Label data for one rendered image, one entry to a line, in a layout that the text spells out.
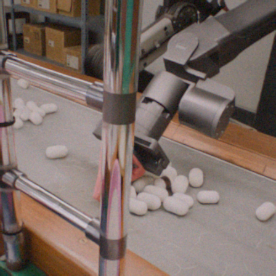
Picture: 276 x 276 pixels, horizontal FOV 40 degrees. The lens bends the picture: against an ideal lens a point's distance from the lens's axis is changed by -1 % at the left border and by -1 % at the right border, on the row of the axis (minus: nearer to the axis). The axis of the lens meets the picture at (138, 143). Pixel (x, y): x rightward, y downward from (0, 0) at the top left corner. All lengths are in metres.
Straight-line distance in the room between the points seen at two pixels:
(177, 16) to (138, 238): 0.91
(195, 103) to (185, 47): 0.09
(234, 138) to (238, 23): 0.21
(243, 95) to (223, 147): 2.14
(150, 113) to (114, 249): 0.25
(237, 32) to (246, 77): 2.20
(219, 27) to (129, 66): 0.36
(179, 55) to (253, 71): 2.22
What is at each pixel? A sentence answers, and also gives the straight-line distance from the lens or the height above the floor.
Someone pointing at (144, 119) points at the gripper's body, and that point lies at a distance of 0.52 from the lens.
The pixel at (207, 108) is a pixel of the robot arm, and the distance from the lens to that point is 0.51.
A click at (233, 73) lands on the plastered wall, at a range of 2.84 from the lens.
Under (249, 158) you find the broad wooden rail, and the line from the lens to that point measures 0.67.
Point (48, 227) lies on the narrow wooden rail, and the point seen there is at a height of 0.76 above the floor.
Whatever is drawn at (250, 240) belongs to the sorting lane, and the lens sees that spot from 0.51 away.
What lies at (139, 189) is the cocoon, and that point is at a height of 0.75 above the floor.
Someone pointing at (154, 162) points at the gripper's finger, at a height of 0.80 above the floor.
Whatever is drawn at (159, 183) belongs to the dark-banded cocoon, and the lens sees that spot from 0.56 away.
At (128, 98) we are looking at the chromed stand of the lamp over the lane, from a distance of 0.25.
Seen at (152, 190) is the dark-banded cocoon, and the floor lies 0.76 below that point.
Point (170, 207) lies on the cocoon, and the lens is 0.52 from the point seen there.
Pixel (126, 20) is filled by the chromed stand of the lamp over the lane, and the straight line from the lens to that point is 0.24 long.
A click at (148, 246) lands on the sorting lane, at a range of 0.47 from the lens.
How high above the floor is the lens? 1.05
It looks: 26 degrees down
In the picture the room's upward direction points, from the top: 4 degrees clockwise
